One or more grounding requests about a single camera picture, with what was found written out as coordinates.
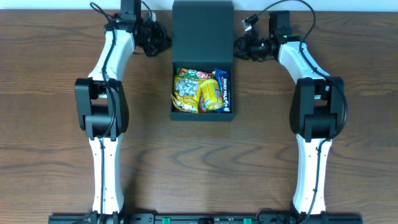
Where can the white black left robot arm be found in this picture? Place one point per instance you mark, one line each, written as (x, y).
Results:
(102, 108)

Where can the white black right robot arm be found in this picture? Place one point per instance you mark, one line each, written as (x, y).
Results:
(318, 112)

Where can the red green KitKat wrapper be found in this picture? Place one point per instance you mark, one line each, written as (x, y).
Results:
(195, 74)

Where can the yellow Mentos bottle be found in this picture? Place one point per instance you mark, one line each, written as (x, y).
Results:
(211, 94)

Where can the green Haribo worms bag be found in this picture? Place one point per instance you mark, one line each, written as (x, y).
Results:
(201, 105)

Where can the yellow Hacks candy bag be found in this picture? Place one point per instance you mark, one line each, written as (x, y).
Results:
(186, 94)

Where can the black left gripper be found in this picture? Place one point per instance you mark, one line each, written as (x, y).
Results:
(156, 38)

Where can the dark green gift box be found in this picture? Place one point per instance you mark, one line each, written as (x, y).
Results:
(202, 39)

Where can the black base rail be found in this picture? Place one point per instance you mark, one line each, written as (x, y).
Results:
(149, 218)

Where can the blue Dairy Milk bar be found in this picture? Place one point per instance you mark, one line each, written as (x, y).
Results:
(225, 92)

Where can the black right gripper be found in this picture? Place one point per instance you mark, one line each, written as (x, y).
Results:
(246, 48)

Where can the blue Oreo cookie pack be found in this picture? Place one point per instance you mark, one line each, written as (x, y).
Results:
(219, 74)

